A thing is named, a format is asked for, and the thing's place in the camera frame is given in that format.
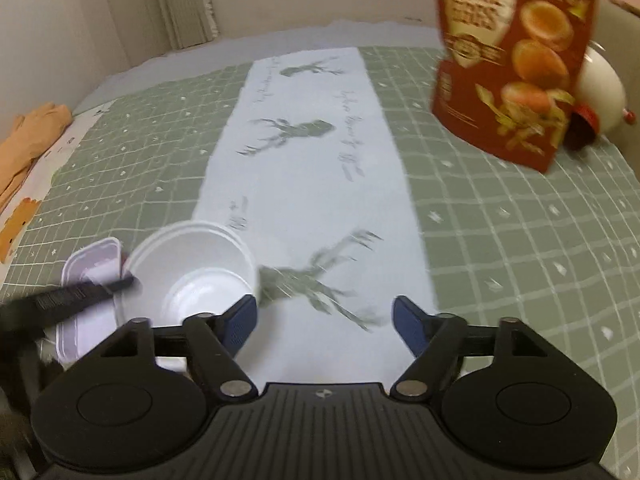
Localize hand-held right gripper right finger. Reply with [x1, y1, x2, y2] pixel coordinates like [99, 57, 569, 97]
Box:
[392, 296, 551, 402]

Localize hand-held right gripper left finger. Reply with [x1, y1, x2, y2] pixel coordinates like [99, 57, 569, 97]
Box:
[100, 295, 258, 402]

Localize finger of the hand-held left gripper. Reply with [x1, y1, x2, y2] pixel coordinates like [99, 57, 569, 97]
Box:
[0, 275, 137, 334]

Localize red rectangular foil tray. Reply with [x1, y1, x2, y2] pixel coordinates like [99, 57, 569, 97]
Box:
[54, 238, 125, 362]

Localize white cartoon bear sheet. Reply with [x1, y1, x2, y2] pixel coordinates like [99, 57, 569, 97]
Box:
[0, 102, 117, 267]

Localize green checked bedsheet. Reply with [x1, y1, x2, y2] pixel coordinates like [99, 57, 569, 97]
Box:
[0, 45, 640, 461]

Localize orange cloth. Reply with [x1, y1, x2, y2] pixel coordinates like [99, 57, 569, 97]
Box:
[0, 102, 74, 212]

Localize white deer print runner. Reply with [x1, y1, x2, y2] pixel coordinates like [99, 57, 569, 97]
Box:
[191, 47, 440, 387]

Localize dark red round object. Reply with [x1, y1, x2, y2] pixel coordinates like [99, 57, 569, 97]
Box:
[564, 102, 599, 152]

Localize pale pleated curtain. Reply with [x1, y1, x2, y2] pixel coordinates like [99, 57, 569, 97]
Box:
[149, 0, 219, 52]

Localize beige padded headboard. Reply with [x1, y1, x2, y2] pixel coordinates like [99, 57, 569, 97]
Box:
[594, 0, 640, 173]

